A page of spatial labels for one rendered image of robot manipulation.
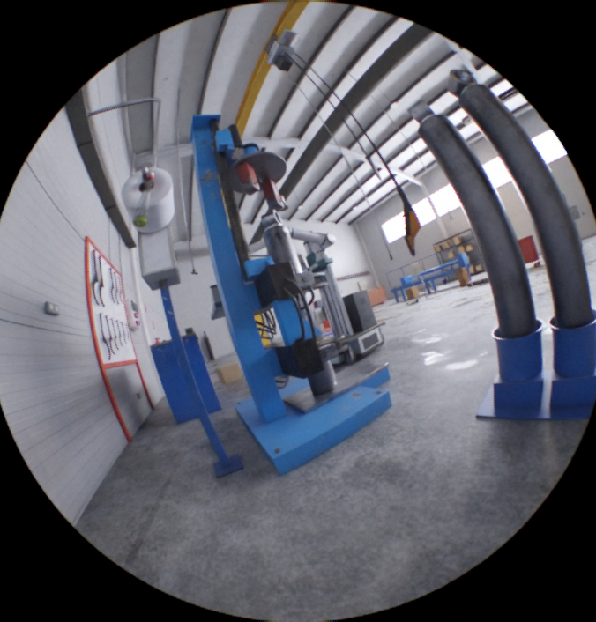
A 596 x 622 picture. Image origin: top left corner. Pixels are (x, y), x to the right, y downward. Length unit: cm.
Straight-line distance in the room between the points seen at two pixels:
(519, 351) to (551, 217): 58
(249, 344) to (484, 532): 151
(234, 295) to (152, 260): 59
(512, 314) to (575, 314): 32
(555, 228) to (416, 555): 118
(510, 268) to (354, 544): 117
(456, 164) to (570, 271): 68
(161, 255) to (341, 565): 149
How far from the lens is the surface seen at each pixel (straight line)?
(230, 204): 164
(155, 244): 128
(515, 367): 118
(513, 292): 110
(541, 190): 109
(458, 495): 92
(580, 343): 114
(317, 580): 82
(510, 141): 115
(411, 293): 811
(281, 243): 168
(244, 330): 145
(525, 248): 780
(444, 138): 123
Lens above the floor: 74
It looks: 2 degrees up
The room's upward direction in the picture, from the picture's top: 18 degrees counter-clockwise
